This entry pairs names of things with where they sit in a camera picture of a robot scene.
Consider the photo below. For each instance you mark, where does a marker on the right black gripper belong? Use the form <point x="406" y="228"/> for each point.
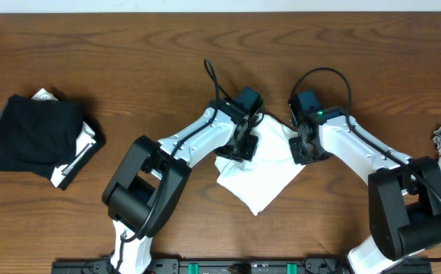
<point x="298" y="155"/>

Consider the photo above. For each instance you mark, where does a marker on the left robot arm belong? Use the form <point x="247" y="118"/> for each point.
<point x="146" y="187"/>

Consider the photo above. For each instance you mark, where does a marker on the white Puma t-shirt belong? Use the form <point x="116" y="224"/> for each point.
<point x="258" y="181"/>

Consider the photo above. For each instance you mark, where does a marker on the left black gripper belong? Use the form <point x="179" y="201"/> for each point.
<point x="238" y="148"/>

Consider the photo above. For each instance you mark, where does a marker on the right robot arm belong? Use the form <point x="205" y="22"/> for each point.
<point x="404" y="193"/>

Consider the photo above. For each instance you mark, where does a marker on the folded black white shirt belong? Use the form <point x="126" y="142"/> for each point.
<point x="80" y="152"/>

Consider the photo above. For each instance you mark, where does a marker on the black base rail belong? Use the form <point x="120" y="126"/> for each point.
<point x="307" y="265"/>

